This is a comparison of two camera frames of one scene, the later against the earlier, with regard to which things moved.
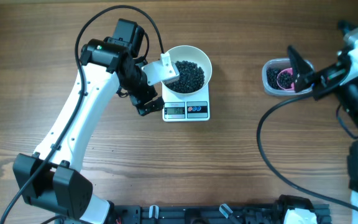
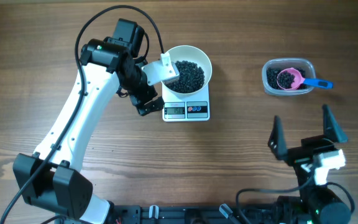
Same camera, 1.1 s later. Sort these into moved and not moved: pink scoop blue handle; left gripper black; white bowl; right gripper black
Moved: right gripper black
Not moved: pink scoop blue handle; left gripper black; white bowl
